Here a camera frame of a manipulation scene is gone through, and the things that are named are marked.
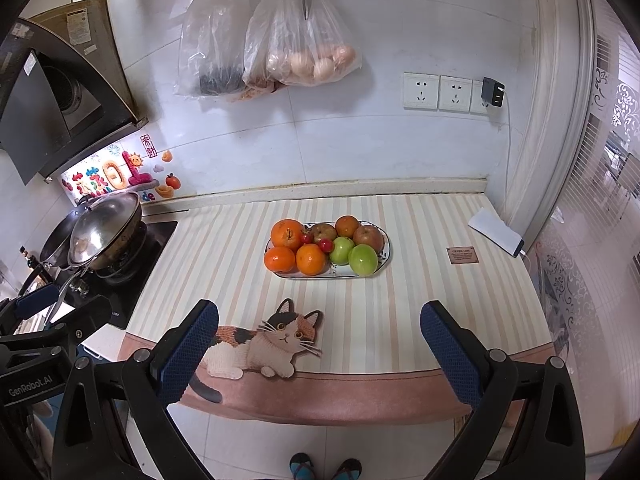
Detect large orange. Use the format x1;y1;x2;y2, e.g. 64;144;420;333
270;218;306;249

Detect red apple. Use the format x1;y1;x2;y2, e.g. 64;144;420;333
309;223;338;245
353;225;385;255

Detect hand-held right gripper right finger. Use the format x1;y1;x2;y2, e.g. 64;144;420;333
419;300;587;480

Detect blue slipper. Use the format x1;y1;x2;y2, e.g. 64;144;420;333
289;452;317;480
332;457;362;480

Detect white charging cable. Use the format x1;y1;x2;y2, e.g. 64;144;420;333
500;106;513;196

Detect clear plastic bag dark contents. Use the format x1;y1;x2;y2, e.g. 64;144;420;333
173;0;258;98

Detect striped table mat with cat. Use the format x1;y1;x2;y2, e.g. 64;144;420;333
116;192;556;426

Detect patterned glass sliding door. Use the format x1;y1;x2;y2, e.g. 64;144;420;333
530;0;640;461

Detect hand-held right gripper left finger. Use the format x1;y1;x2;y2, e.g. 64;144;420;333
51;299;221;480

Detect plastic bag of eggs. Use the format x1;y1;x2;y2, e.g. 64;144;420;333
242;0;363;90

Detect dark frying pan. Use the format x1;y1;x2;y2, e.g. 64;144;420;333
39;205;83;268

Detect black plug charger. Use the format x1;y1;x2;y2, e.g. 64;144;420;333
481;76;506;108

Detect stainless steel wok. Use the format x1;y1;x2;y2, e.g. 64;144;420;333
47;191;144;326

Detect colourful letters wall sticker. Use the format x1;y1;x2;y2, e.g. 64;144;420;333
60;150;153;207

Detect green apple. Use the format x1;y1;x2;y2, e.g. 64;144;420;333
348;243;379;276
329;236;356;266

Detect white wall socket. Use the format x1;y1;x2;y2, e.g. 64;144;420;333
438;75;473;113
403;72;441;110
470;79;493;116

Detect black gas stove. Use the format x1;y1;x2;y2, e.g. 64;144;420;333
50;220;179;331

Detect floral oval plate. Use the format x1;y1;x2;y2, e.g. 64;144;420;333
264;221;393;281

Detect white power bank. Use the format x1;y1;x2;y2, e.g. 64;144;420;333
467;207;526;258

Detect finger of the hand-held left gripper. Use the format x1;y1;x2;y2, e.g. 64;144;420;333
64;295;114;347
0;284;60;321

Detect black range hood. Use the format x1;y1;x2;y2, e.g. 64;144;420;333
0;0;150;185

